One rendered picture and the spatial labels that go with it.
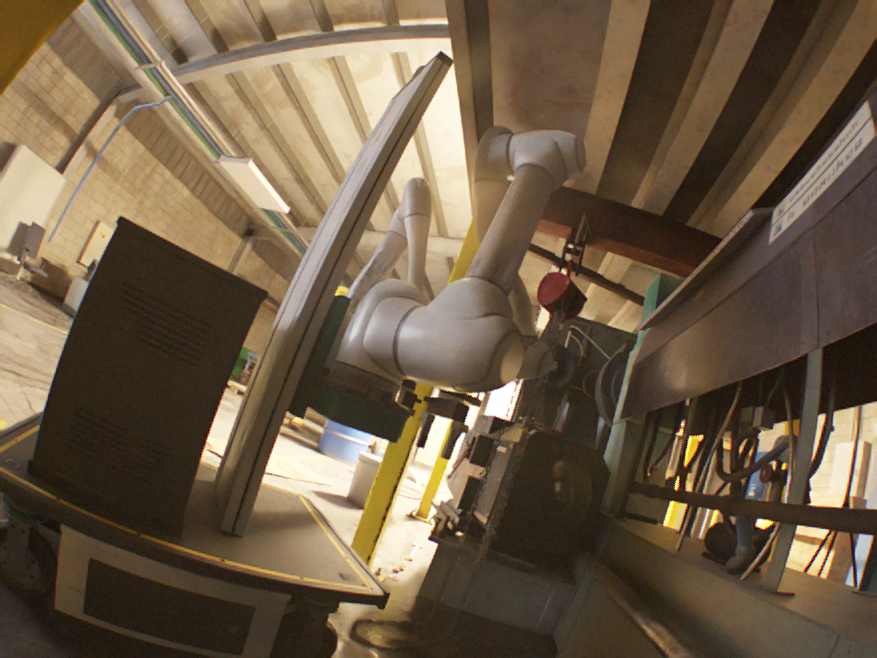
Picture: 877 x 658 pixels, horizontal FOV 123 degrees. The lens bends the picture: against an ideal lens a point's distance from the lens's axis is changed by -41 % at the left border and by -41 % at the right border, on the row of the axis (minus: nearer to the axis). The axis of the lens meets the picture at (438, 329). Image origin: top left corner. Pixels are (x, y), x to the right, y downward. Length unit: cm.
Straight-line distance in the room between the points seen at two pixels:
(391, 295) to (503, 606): 143
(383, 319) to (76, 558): 77
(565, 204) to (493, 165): 73
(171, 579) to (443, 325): 70
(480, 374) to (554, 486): 94
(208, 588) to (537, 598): 138
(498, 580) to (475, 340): 132
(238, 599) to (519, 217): 98
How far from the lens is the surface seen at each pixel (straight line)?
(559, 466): 159
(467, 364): 70
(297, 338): 92
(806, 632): 66
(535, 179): 101
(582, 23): 153
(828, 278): 90
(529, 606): 189
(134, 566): 85
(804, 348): 90
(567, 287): 152
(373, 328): 83
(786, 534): 81
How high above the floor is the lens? 71
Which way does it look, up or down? 14 degrees up
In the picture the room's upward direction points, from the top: 20 degrees clockwise
